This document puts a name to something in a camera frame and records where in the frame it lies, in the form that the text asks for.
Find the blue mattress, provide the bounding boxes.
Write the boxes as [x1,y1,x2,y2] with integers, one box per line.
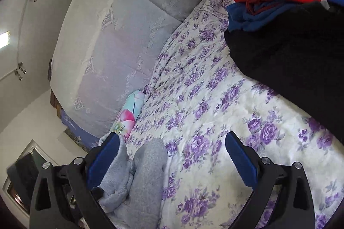
[60,108,104,152]

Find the grey sweat pants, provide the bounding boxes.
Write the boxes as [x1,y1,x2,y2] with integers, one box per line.
[93,135,168,229]

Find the purple floral bedsheet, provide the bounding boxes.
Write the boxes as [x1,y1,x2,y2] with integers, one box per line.
[113,0,344,229]

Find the folded teal pink floral quilt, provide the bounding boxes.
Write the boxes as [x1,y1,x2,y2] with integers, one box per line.
[111,90,146,139]

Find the fluorescent ceiling light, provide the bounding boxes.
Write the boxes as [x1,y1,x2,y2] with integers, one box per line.
[0,31,11,50]

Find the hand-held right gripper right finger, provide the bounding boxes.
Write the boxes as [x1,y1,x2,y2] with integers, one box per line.
[225,132,315,229]

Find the black garment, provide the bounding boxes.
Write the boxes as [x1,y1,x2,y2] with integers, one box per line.
[224,2,344,124]

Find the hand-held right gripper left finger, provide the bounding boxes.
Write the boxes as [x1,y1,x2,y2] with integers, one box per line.
[29,133,121,229]

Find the dark framed doorway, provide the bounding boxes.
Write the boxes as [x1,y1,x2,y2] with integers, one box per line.
[3,140,58,217]

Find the pale lilac curtain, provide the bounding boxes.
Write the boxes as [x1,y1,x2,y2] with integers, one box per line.
[50,0,215,138]

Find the wooden headboard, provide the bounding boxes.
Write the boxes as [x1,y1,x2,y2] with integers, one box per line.
[48,59,63,117]

